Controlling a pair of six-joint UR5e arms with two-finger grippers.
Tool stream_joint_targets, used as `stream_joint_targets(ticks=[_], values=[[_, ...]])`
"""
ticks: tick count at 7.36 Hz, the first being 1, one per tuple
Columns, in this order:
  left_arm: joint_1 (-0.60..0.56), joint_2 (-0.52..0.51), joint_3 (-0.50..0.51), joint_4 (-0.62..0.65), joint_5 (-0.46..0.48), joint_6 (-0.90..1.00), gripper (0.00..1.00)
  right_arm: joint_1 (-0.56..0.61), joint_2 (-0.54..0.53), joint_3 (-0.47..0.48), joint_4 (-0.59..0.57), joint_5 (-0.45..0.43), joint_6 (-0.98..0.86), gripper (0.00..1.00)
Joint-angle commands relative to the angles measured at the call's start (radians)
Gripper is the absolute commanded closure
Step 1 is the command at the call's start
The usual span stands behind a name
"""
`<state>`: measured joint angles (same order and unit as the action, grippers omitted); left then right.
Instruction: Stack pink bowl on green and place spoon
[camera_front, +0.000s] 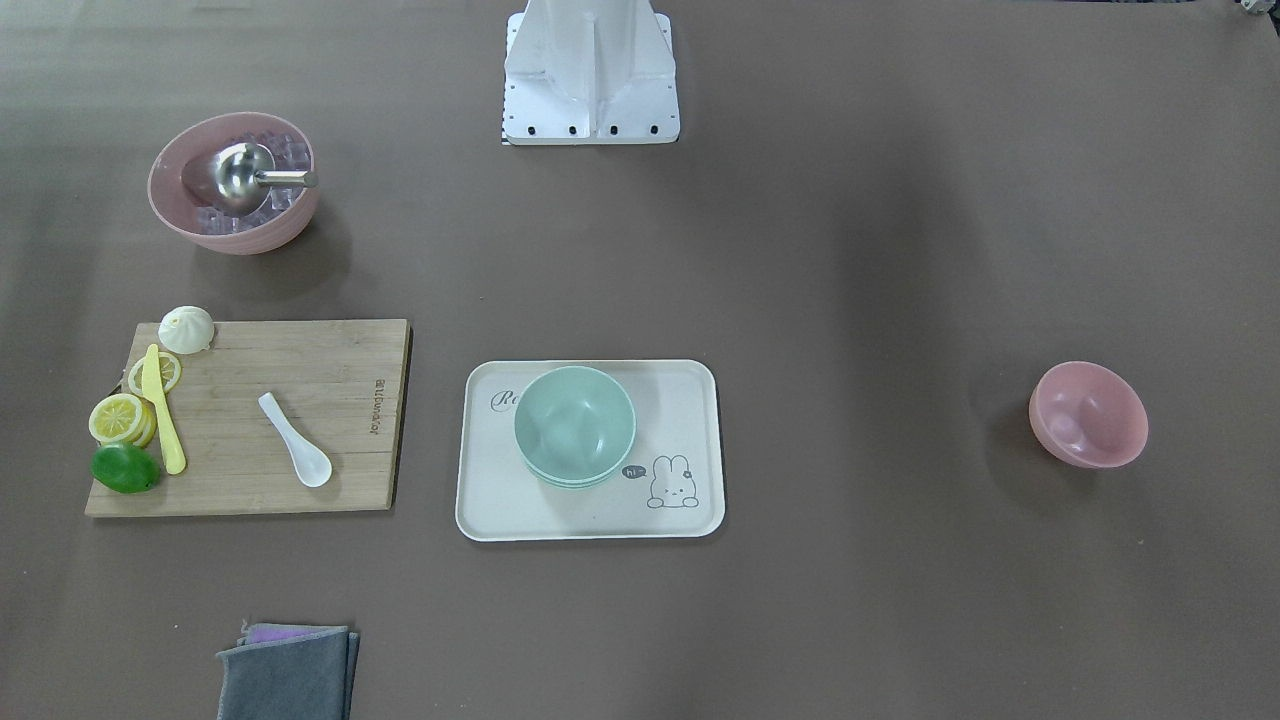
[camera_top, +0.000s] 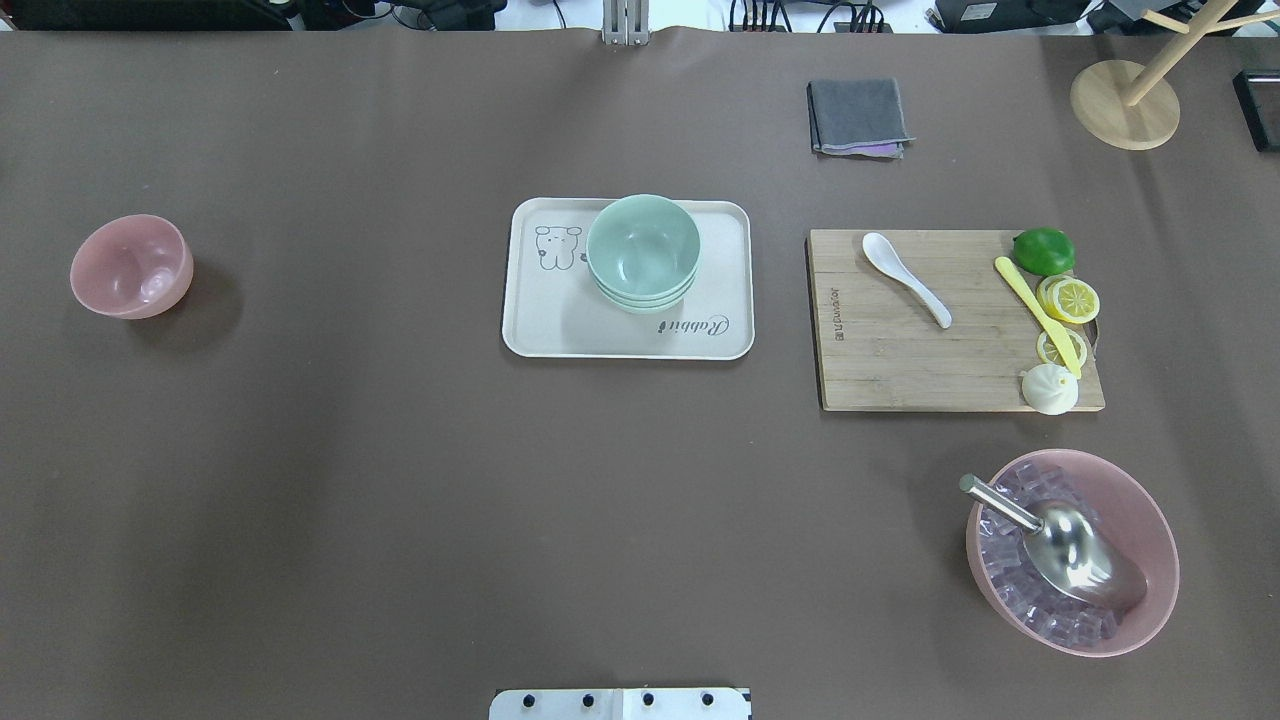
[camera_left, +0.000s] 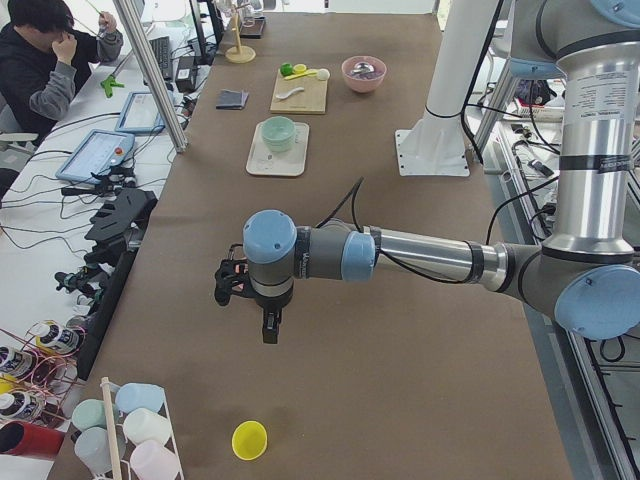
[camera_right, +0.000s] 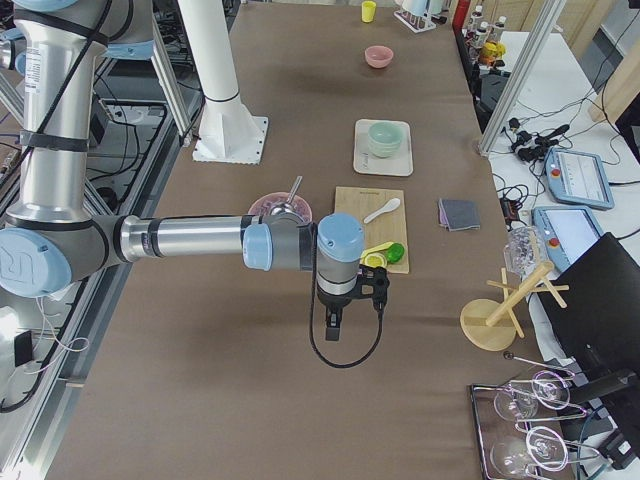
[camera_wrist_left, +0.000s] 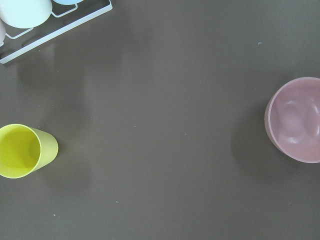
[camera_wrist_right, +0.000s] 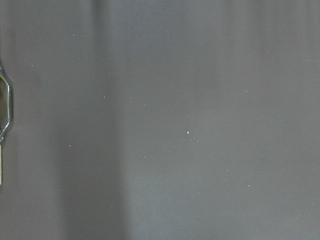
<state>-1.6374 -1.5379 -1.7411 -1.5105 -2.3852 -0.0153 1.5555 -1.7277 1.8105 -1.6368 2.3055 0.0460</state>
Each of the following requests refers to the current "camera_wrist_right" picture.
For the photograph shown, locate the bamboo cutting board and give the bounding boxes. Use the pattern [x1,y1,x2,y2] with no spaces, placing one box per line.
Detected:
[0,145,3,185]

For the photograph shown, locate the metal cutting board handle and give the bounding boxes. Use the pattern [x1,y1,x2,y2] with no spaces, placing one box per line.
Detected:
[0,64,13,145]

